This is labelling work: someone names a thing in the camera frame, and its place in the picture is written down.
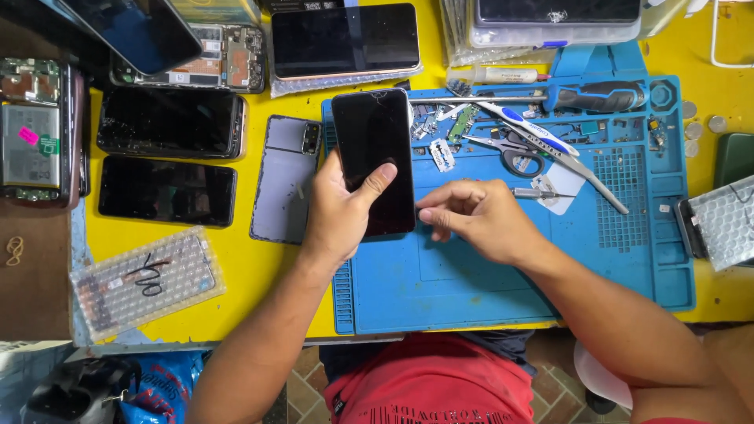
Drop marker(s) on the person's left hand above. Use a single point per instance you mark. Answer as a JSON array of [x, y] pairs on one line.
[[330, 229]]

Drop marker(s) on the bubble wrapped screen with scribble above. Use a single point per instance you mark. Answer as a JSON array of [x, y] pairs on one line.
[[147, 282]]

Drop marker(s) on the person's red shirt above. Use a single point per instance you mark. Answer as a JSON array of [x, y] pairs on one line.
[[430, 383]]

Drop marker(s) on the person's right fingers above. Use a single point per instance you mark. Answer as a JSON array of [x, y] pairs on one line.
[[450, 203]]

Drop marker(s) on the green carton box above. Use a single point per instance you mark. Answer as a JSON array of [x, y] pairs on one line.
[[218, 10]]

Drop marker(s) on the blue plastic bag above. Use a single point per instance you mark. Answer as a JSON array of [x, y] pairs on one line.
[[162, 386]]

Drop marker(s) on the clear glue tube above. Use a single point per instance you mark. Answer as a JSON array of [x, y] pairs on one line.
[[500, 75]]

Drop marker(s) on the opened phone with silver battery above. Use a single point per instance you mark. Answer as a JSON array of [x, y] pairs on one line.
[[32, 144]]

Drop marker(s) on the person's right hand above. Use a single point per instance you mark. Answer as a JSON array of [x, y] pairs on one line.
[[498, 227]]

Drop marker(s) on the stack of clear plastic bags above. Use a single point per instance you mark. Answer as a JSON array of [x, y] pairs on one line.
[[456, 35]]

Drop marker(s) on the black smartphone with cracked corner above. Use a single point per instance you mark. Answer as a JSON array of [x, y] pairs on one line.
[[372, 132]]

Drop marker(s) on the dark blue glossy smartphone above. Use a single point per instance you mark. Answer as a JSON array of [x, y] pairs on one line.
[[138, 32]]

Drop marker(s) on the heap of small phone parts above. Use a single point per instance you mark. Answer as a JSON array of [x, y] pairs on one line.
[[425, 121]]

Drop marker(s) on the plain black smartphone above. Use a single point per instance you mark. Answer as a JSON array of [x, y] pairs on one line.
[[168, 191]]

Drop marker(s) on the gold edged phone shattered screen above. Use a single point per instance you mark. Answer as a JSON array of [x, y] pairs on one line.
[[168, 122]]

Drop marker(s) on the bubble wrapped phone with scribble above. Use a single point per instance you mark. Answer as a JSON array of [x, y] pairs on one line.
[[721, 227]]

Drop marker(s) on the rose gold edged black phone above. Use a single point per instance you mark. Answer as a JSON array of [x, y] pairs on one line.
[[344, 41]]

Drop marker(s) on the white plastic card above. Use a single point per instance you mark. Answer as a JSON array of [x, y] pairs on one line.
[[565, 184]]

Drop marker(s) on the opened phone with orange board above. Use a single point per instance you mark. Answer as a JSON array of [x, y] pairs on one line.
[[232, 59]]

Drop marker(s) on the black bag with buckle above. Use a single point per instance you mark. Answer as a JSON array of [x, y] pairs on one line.
[[73, 391]]

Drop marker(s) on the white stool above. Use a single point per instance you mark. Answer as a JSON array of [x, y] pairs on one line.
[[601, 377]]

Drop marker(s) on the black carton box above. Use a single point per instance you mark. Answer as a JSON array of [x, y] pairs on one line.
[[306, 5]]

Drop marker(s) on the tan rubber band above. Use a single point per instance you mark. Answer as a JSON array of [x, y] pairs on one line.
[[14, 250]]

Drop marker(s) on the long metal tweezers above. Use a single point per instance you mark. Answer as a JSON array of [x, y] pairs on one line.
[[595, 179]]

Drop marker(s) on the grey phone back cover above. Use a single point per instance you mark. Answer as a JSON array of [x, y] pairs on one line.
[[283, 188]]

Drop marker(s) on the small green circuit board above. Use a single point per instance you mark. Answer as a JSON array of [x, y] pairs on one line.
[[463, 122]]

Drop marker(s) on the small precision screwdriver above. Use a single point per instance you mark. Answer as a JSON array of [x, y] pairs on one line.
[[527, 192]]

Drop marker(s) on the blue silicone repair mat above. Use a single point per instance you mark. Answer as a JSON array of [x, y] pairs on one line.
[[495, 294]]

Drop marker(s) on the silver coin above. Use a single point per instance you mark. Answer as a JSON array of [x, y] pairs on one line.
[[717, 124], [694, 131], [691, 148], [689, 110]]

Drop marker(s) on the white and blue toothbrush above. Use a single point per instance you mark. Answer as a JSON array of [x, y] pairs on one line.
[[518, 121]]

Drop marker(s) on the clear plastic container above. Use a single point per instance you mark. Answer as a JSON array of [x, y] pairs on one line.
[[553, 34]]

